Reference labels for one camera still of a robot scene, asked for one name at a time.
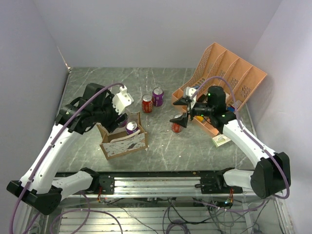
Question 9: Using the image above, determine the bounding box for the orange plastic desk organizer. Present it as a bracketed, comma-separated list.
[171, 42, 268, 137]

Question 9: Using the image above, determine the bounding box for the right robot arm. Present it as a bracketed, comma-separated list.
[170, 86, 291, 199]

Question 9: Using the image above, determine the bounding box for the purple cable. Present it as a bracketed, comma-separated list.
[190, 76, 291, 213]
[9, 82, 127, 234]

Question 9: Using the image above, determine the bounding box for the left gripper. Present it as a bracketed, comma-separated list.
[93, 93, 129, 133]

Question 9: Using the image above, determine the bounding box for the yellow eraser block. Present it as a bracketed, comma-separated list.
[195, 116, 205, 122]

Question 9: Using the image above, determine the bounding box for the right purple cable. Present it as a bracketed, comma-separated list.
[190, 76, 291, 213]

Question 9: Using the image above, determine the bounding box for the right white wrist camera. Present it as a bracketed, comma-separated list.
[183, 87, 197, 102]

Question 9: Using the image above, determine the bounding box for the red cola can right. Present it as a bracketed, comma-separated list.
[171, 114, 182, 133]

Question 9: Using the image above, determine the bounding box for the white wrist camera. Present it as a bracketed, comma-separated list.
[112, 86, 134, 115]
[183, 87, 197, 102]

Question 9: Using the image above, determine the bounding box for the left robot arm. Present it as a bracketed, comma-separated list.
[7, 83, 134, 215]

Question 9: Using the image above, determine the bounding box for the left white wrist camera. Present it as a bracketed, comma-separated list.
[112, 86, 134, 115]

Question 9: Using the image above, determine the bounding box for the purple fanta can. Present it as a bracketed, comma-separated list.
[152, 87, 164, 107]
[118, 114, 128, 128]
[125, 121, 139, 135]

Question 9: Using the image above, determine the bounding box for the purple Fanta can back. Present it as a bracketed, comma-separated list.
[152, 87, 164, 107]

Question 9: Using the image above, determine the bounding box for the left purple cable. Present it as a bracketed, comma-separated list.
[9, 82, 127, 234]

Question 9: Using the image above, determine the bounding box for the red cola can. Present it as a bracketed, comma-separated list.
[142, 94, 153, 113]
[171, 114, 182, 133]

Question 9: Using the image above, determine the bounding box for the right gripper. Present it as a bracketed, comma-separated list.
[170, 96, 214, 127]

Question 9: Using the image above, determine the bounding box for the green white small box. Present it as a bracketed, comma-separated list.
[212, 134, 231, 147]

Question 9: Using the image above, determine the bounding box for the aluminium mounting rail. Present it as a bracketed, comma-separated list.
[51, 170, 283, 198]

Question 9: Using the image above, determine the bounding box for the red cola can back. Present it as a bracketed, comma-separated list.
[142, 94, 153, 113]

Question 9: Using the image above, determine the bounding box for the purple Fanta can front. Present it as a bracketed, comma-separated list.
[118, 114, 128, 128]

